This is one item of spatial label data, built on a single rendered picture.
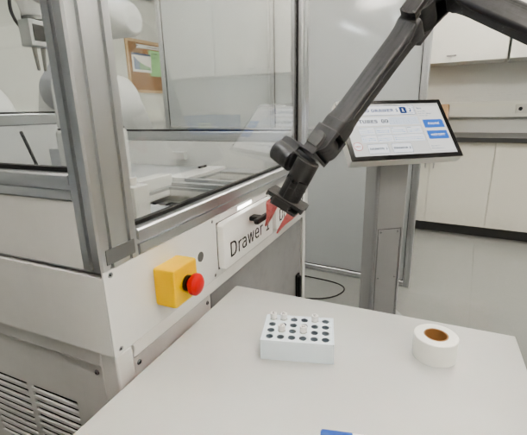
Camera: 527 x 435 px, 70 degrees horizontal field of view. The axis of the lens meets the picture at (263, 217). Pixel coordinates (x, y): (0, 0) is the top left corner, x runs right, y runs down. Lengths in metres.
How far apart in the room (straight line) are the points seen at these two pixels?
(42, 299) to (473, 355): 0.73
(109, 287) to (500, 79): 4.20
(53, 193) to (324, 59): 2.23
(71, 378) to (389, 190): 1.45
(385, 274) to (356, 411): 1.38
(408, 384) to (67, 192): 0.58
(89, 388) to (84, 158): 0.42
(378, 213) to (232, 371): 1.29
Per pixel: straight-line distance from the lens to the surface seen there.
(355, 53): 2.60
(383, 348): 0.74
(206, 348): 0.72
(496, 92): 4.46
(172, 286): 0.67
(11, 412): 1.05
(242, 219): 0.93
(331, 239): 2.77
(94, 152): 0.58
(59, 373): 0.83
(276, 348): 0.67
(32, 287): 0.75
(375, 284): 1.94
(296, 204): 0.92
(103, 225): 0.59
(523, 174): 3.84
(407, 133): 1.78
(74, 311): 0.69
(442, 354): 0.70
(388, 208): 1.83
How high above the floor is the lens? 1.17
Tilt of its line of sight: 16 degrees down
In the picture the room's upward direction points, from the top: 1 degrees counter-clockwise
